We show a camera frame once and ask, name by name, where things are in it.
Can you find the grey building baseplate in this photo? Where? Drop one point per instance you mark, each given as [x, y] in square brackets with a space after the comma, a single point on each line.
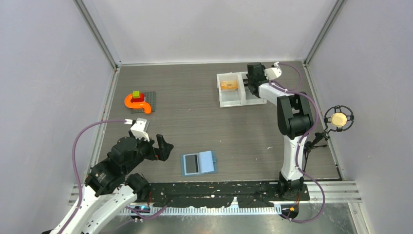
[150, 98]

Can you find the blue card holder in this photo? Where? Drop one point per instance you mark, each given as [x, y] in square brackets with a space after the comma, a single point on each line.
[207, 163]

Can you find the red toy block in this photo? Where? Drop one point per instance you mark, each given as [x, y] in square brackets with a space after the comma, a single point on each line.
[138, 98]

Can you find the white two-compartment tray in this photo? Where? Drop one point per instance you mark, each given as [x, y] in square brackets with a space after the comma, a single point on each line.
[241, 97]

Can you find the green toy cube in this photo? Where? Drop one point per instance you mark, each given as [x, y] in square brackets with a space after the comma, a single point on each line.
[136, 94]

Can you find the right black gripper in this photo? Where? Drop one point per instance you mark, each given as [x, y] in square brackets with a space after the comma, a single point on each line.
[263, 68]

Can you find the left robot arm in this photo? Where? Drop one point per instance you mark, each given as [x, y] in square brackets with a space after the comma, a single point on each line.
[110, 187]

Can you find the orange curved toy piece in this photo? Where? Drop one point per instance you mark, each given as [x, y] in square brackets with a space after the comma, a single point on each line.
[146, 107]

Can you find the black microphone with mount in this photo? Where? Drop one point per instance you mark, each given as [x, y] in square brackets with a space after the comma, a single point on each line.
[338, 118]

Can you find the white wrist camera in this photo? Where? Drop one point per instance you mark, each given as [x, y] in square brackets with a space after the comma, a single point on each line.
[273, 72]
[138, 129]

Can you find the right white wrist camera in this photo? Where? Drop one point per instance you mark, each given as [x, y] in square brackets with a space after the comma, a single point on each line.
[273, 72]

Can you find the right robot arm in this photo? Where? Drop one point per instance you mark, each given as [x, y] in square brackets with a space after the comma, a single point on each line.
[294, 120]

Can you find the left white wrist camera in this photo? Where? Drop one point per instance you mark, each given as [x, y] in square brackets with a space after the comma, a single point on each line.
[138, 129]

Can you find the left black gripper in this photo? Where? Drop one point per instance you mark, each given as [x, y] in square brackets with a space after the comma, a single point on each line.
[162, 152]

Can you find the orange card stack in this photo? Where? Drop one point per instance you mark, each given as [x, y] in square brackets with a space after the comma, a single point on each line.
[228, 85]

